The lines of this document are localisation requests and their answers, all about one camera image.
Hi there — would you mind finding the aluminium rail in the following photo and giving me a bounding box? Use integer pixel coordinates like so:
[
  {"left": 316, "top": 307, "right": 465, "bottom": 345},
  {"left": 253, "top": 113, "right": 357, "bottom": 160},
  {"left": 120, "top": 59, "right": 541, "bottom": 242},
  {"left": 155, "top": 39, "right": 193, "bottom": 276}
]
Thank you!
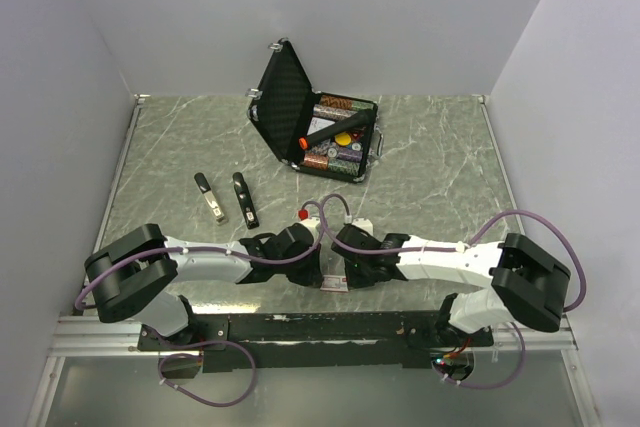
[{"left": 49, "top": 316, "right": 141, "bottom": 357}]

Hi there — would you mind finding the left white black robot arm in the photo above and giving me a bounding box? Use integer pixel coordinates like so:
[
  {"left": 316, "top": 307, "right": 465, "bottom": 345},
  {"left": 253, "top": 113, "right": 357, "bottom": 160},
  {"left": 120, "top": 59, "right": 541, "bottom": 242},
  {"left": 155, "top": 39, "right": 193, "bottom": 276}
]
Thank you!
[{"left": 75, "top": 218, "right": 323, "bottom": 349}]

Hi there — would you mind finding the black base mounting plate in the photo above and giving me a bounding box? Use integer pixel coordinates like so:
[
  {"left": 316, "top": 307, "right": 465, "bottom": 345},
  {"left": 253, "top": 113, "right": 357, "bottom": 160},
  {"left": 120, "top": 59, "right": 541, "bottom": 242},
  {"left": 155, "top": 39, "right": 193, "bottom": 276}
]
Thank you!
[{"left": 137, "top": 311, "right": 494, "bottom": 373}]

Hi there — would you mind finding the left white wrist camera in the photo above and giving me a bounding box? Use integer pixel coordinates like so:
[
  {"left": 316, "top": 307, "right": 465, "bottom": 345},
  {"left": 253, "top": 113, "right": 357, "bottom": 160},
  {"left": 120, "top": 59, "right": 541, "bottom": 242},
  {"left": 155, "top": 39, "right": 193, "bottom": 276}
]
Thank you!
[{"left": 298, "top": 208, "right": 321, "bottom": 238}]

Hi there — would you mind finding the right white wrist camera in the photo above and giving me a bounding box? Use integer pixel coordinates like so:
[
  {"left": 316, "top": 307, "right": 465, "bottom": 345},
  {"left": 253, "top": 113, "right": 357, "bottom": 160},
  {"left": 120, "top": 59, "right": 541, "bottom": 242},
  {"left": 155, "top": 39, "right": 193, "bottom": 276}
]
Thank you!
[{"left": 351, "top": 218, "right": 374, "bottom": 236}]

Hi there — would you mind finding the black marker orange cap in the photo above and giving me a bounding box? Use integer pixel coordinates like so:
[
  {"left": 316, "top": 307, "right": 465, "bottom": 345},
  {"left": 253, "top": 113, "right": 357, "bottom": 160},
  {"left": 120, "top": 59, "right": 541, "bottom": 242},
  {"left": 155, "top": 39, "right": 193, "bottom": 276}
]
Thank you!
[{"left": 298, "top": 109, "right": 376, "bottom": 150}]

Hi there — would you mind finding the black stapler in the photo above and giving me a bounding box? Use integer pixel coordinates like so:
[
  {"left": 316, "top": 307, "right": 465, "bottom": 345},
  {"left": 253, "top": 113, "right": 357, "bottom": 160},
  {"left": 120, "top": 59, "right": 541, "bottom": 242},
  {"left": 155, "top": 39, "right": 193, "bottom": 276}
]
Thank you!
[{"left": 232, "top": 172, "right": 260, "bottom": 229}]

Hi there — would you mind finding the yellow poker chip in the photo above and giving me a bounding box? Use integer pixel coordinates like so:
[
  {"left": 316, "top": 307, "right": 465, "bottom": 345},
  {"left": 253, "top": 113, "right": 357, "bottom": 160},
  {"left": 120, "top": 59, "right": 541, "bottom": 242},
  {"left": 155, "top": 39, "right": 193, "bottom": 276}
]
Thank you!
[{"left": 334, "top": 132, "right": 352, "bottom": 146}]

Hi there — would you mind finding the black poker chip case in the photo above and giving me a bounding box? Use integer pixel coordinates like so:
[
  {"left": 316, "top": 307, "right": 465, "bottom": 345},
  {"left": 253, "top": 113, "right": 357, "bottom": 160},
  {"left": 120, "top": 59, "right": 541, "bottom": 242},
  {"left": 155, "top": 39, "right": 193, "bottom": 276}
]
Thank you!
[{"left": 246, "top": 38, "right": 383, "bottom": 183}]

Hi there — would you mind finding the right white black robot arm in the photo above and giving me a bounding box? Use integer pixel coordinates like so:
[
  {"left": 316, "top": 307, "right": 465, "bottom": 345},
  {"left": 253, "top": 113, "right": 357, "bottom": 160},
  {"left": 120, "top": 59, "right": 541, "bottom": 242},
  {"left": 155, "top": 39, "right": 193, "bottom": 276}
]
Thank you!
[{"left": 332, "top": 224, "right": 570, "bottom": 345}]

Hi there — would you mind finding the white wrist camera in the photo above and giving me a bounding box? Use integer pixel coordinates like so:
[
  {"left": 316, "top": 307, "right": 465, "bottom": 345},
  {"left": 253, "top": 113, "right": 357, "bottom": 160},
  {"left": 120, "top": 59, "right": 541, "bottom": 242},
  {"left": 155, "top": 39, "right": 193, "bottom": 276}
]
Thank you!
[
  {"left": 351, "top": 218, "right": 374, "bottom": 236},
  {"left": 298, "top": 208, "right": 321, "bottom": 238}
]

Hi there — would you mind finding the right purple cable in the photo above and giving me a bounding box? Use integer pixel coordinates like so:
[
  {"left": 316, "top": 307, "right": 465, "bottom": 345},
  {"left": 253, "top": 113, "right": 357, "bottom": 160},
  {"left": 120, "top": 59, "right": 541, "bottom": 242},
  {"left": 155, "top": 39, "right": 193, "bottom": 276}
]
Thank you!
[{"left": 319, "top": 194, "right": 587, "bottom": 391}]

